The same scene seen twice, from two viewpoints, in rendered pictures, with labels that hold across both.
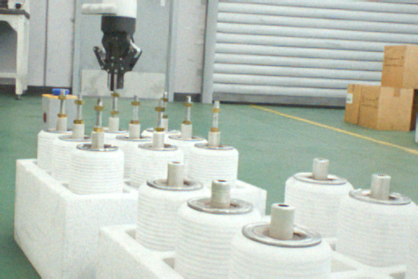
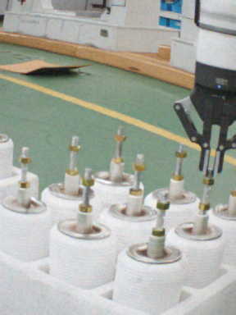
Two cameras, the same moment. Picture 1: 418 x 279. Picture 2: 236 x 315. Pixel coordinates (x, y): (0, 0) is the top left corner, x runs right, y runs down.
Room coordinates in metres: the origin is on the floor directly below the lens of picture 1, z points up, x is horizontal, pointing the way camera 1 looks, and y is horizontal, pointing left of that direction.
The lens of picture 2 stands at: (2.11, -0.52, 0.61)
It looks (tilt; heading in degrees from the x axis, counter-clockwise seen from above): 14 degrees down; 149
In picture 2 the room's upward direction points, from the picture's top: 6 degrees clockwise
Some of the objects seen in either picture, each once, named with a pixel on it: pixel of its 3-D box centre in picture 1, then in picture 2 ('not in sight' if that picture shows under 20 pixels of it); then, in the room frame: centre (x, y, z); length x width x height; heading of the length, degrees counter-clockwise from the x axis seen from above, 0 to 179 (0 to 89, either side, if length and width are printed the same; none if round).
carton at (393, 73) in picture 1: (408, 67); not in sight; (4.52, -1.80, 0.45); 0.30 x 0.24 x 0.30; 10
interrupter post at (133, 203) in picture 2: (134, 132); (133, 205); (1.25, 0.04, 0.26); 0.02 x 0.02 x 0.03
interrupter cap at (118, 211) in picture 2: (134, 139); (133, 212); (1.25, 0.04, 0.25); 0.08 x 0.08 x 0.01
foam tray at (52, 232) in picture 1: (130, 216); (121, 297); (1.25, 0.04, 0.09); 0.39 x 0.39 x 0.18; 24
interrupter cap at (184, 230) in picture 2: (113, 130); (198, 231); (1.35, 0.09, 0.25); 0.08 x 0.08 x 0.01
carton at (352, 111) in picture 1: (370, 104); not in sight; (4.83, -1.65, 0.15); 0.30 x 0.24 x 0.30; 97
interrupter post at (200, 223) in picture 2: (113, 125); (200, 224); (1.35, 0.09, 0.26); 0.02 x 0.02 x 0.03
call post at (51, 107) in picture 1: (57, 161); not in sight; (1.48, 0.23, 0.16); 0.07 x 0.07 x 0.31; 24
